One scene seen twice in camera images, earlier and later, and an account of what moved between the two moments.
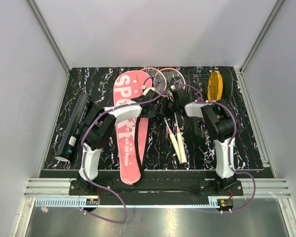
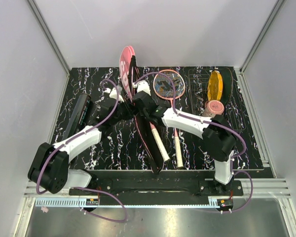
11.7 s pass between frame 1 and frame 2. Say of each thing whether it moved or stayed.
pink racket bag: moved
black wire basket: stayed
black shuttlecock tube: stayed
